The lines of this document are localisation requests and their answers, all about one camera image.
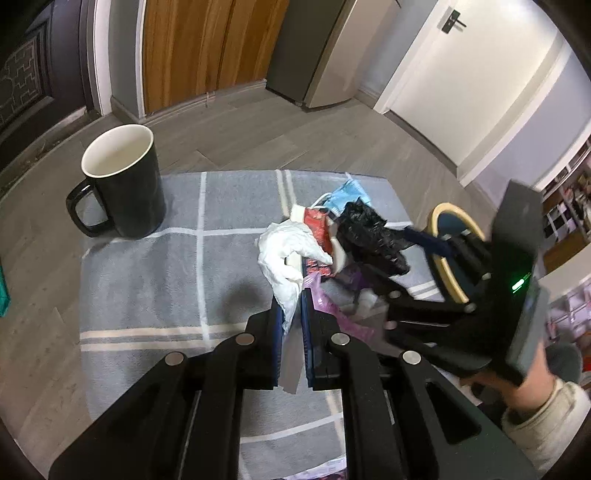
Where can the person's right hand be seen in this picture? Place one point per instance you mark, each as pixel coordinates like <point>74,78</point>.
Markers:
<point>517,394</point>

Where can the black plastic bag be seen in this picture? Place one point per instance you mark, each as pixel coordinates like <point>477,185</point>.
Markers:
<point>364,230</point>

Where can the white door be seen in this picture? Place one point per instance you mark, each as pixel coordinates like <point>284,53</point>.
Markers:
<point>461,83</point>

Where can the wooden cabinet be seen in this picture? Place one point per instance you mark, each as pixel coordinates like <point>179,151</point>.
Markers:
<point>198,46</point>

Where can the dark entrance door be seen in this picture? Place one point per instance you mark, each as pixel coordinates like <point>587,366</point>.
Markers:
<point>27,69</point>

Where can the green tissue pack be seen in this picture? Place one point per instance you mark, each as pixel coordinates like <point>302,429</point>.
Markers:
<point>2,295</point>

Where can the purple plastic bag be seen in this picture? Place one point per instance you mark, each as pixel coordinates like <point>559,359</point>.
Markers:
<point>337,314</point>

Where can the red snack wrapper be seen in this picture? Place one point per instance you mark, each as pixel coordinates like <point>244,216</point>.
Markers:
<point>318,226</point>

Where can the grey plaid blanket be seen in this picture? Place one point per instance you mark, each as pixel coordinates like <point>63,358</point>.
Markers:
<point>147,286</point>

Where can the shelf with boxes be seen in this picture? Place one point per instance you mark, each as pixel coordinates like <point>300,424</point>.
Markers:
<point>572,203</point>

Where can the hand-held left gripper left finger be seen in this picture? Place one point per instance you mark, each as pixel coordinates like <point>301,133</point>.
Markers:
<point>278,341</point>

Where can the white tissue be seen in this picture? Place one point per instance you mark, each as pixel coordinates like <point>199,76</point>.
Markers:
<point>286,249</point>
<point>369,300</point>

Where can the blue face mask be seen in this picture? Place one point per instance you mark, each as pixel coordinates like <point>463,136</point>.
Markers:
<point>351,194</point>

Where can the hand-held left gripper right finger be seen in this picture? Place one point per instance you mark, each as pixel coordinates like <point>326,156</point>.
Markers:
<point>308,341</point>

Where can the black mug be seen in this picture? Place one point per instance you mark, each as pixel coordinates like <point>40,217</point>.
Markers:
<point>134,198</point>

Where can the silver refrigerator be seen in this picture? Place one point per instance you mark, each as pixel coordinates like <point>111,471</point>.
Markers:
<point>323,55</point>

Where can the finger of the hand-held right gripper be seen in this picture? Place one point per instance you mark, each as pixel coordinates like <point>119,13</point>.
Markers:
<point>415,314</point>
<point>431,244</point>

